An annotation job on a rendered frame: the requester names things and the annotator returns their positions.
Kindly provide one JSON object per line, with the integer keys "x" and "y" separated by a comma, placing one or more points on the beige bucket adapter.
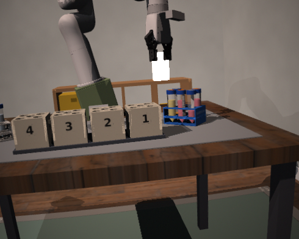
{"x": 107, "y": 123}
{"x": 32, "y": 131}
{"x": 69, "y": 127}
{"x": 143, "y": 120}

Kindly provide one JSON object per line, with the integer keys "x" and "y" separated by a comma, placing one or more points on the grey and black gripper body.
{"x": 160, "y": 27}

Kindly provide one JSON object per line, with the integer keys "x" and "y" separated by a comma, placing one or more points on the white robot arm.
{"x": 72, "y": 25}

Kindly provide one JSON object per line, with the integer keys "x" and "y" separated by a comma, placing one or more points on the beige tube rack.
{"x": 7, "y": 133}

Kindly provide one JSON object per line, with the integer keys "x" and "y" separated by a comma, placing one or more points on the blue tube rack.
{"x": 200, "y": 116}

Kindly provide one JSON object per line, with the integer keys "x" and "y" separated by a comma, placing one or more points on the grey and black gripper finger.
{"x": 152, "y": 45}
{"x": 167, "y": 50}

